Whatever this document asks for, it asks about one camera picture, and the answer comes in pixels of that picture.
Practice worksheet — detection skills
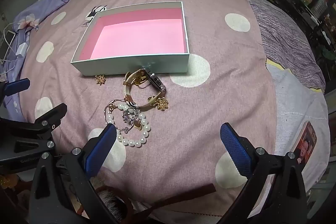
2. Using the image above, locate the smartphone with red case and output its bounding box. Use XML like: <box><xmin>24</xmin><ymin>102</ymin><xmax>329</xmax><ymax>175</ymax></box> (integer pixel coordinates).
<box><xmin>291</xmin><ymin>121</ymin><xmax>318</xmax><ymax>169</ymax></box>

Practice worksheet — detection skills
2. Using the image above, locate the white pearl bracelet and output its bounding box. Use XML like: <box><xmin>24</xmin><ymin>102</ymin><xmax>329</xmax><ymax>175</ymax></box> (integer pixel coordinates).
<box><xmin>106</xmin><ymin>103</ymin><xmax>151</xmax><ymax>148</ymax></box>

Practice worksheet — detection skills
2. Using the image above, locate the light grey printed sheet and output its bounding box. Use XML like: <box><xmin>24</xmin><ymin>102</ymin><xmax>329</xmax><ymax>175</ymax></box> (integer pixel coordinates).
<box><xmin>265</xmin><ymin>59</ymin><xmax>332</xmax><ymax>214</ymax></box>

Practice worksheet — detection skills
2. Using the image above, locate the white charger and cable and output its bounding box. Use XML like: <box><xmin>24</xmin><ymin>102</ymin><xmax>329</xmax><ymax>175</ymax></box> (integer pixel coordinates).
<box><xmin>0</xmin><ymin>15</ymin><xmax>24</xmax><ymax>75</ymax></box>

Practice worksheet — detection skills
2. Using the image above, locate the pink polka dot blanket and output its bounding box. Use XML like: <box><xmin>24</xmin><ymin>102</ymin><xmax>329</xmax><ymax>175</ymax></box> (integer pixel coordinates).
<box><xmin>20</xmin><ymin>0</ymin><xmax>279</xmax><ymax>214</ymax></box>

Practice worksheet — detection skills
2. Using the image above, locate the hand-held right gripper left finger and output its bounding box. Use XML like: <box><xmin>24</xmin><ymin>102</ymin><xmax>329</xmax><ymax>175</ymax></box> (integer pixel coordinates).
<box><xmin>29</xmin><ymin>123</ymin><xmax>121</xmax><ymax>224</ymax></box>

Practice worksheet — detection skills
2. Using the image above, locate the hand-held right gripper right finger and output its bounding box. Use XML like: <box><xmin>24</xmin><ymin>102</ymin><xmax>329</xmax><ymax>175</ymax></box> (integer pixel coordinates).
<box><xmin>218</xmin><ymin>123</ymin><xmax>309</xmax><ymax>224</ymax></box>

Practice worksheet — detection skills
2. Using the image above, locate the grey fur trim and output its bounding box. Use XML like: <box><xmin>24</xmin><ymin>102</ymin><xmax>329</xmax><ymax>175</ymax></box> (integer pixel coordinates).
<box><xmin>94</xmin><ymin>186</ymin><xmax>126</xmax><ymax>224</ymax></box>

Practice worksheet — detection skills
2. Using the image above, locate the purple grey striped blanket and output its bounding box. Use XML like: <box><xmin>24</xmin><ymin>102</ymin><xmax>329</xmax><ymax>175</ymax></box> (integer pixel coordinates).
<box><xmin>236</xmin><ymin>0</ymin><xmax>326</xmax><ymax>90</ymax></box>

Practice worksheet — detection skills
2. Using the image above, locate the brown leather strap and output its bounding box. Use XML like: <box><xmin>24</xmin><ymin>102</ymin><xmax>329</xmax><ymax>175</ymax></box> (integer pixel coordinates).
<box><xmin>136</xmin><ymin>183</ymin><xmax>217</xmax><ymax>216</ymax></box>

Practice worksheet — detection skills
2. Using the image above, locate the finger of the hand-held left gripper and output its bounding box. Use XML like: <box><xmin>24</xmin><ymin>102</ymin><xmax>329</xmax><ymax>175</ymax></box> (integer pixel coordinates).
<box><xmin>0</xmin><ymin>103</ymin><xmax>68</xmax><ymax>140</ymax></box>
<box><xmin>0</xmin><ymin>78</ymin><xmax>30</xmax><ymax>104</ymax></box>

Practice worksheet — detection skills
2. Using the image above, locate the purple floral sheet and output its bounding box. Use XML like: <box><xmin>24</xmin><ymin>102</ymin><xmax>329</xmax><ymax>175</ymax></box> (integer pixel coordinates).
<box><xmin>0</xmin><ymin>0</ymin><xmax>82</xmax><ymax>119</ymax></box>

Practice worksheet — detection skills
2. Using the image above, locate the white box with pink lining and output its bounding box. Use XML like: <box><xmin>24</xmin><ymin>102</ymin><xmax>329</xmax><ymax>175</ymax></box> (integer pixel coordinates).
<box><xmin>70</xmin><ymin>1</ymin><xmax>190</xmax><ymax>76</ymax></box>

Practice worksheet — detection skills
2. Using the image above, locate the silver bangle with gold pendant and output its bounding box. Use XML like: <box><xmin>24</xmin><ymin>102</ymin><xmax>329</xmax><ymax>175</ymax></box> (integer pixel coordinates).
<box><xmin>122</xmin><ymin>107</ymin><xmax>141</xmax><ymax>133</ymax></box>

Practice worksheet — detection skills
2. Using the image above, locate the beige strap wristwatch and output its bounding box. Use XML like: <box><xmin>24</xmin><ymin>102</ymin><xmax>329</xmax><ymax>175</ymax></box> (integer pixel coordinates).
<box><xmin>124</xmin><ymin>68</ymin><xmax>167</xmax><ymax>110</ymax></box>

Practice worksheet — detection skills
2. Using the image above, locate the white charger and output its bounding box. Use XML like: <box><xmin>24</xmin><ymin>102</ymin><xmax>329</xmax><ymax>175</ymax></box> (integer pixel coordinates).
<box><xmin>16</xmin><ymin>42</ymin><xmax>30</xmax><ymax>56</ymax></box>

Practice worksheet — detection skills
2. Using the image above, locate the white tablet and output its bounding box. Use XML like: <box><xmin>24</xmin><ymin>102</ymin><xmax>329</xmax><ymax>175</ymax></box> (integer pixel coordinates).
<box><xmin>0</xmin><ymin>30</ymin><xmax>17</xmax><ymax>60</ymax></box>

